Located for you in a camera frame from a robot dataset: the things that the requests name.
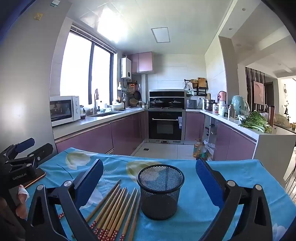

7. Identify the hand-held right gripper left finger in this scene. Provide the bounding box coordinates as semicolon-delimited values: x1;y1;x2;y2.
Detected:
23;159;104;241

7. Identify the brown tumbler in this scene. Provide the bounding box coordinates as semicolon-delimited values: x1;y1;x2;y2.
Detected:
268;105;275;127

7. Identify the white microwave oven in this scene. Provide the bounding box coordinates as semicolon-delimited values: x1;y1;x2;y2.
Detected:
50;96;81;127

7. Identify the blue floral tablecloth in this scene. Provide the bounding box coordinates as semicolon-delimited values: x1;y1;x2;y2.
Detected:
22;147;296;241

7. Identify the bundle of wooden chopsticks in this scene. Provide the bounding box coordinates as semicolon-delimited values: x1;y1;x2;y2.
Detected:
58;179;142;241

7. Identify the pink base cabinet run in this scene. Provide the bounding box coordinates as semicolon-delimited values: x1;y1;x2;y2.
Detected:
185;111;257;161
54;109;148;158

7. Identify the yellow cooking oil bottle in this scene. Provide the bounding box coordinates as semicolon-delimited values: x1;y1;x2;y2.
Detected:
193;139;201;160

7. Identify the rose gold smartphone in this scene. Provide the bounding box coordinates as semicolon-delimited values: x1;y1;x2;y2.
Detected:
23;168;47;189

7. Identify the black mesh utensil holder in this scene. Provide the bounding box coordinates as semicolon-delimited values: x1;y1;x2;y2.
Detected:
136;164;185;220

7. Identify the steel kitchen faucet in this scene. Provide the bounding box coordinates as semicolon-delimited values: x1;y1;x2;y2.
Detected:
94;88;100;115

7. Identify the kitchen window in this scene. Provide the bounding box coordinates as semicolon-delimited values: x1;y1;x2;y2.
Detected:
60;23;116;109

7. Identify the pale green kitchen appliance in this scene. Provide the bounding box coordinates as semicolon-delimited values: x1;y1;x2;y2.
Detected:
231;95;249;116

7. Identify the bunch of leafy greens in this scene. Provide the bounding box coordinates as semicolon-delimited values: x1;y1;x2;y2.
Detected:
239;111;273;133

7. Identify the pink wall cabinet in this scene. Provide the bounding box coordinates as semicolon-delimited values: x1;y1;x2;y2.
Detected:
128;51;153;74

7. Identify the white plastic bag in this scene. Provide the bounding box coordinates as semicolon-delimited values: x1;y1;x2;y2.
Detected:
205;143;216;160

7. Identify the white wall water heater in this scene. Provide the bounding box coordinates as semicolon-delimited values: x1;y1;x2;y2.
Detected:
121;57;132;79

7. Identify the beige plastic bag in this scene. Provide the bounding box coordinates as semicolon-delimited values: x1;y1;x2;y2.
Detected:
274;113;290;128

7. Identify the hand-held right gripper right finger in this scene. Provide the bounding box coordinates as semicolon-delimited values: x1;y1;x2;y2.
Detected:
195;158;273;241

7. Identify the wooden cutting board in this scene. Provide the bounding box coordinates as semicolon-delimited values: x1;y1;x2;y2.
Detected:
197;77;208;90

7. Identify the black wall rack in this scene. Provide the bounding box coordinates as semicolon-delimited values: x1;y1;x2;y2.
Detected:
184;79;208;97

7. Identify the pink wall picture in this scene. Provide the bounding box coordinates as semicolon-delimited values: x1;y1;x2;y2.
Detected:
253;81;265;105

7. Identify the stainless steel stockpot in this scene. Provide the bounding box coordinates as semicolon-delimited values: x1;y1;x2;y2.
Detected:
203;98;215;111

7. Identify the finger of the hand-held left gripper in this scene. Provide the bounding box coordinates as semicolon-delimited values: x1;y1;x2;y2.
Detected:
5;143;54;167
0;138;36;163

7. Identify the kitchen sink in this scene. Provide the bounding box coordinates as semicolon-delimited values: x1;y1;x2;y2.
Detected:
89;112;118;117

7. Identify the dark slatted partition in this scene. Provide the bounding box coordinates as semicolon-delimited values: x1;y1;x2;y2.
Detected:
245;67;266;112

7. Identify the ceiling light panel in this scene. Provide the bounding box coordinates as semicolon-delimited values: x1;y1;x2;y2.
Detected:
151;27;171;43

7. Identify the white bottle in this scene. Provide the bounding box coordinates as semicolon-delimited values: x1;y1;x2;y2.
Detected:
218;101;228;116

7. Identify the person's left hand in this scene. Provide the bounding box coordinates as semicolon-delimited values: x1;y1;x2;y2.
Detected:
15;185;30;219

